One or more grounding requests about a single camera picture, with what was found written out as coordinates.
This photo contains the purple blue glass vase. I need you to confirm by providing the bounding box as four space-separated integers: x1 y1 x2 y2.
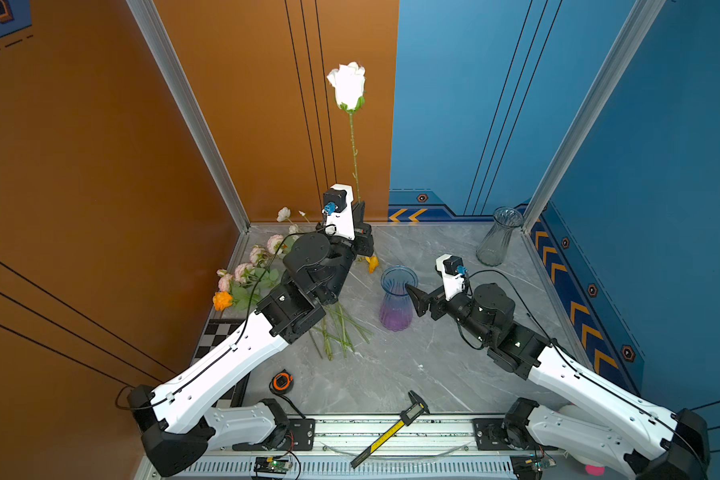
379 265 418 332

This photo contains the small white blossom spray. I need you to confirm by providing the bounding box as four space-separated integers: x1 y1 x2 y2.
277 207 315 235

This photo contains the pink peony spray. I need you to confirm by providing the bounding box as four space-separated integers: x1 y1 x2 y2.
217 262 280 298
249 234 296 267

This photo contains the white rose long stem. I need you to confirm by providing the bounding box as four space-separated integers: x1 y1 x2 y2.
326 61 366 201

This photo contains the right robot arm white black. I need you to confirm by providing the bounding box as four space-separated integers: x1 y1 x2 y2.
406 283 710 479

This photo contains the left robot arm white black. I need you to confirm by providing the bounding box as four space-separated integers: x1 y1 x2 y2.
126 191 373 477

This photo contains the clear grey glass vase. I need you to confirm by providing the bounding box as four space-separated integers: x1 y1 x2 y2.
476 207 524 266

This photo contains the orange poppy flower stem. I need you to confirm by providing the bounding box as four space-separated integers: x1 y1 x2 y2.
364 255 380 274

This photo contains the pink rose bundle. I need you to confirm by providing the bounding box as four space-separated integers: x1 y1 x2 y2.
309 302 373 361

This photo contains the yellow black caliper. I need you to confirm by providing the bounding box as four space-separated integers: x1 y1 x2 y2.
350 390 430 469

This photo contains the orange rose with leaves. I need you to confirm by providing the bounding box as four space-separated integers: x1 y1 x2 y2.
212 286 260 312

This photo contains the orange black tape measure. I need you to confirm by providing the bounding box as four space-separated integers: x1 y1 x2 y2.
269 370 294 395

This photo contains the right circuit board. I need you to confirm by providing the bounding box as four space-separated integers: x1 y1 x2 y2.
510 456 557 480

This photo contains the circuit board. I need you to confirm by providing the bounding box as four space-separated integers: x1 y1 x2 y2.
510 456 557 480
252 457 294 479

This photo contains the left circuit board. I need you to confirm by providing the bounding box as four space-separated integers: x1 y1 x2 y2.
252 457 294 479

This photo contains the plush toy white green pink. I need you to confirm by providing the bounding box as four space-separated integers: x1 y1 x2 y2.
559 405 619 470

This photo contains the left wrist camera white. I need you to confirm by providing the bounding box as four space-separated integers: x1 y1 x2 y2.
322 184 355 241

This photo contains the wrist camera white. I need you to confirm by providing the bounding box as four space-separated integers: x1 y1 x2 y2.
436 254 468 301
322 184 355 241

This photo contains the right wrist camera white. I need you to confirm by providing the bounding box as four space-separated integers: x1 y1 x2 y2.
436 254 468 301

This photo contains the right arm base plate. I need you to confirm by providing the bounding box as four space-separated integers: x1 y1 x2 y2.
472 417 547 452

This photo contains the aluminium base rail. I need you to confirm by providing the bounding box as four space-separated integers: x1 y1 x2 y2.
133 413 664 480

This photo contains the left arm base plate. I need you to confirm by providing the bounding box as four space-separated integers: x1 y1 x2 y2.
232 418 316 452

